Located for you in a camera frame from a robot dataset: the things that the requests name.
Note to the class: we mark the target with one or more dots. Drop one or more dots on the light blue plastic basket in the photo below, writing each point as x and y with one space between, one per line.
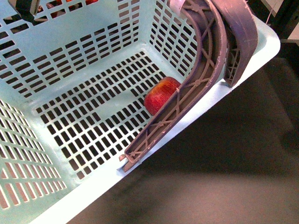
72 87

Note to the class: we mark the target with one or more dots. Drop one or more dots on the red yellow apple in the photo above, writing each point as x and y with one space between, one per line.
160 93

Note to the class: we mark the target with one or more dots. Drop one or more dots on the white zip tie right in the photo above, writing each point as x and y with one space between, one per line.
176 6

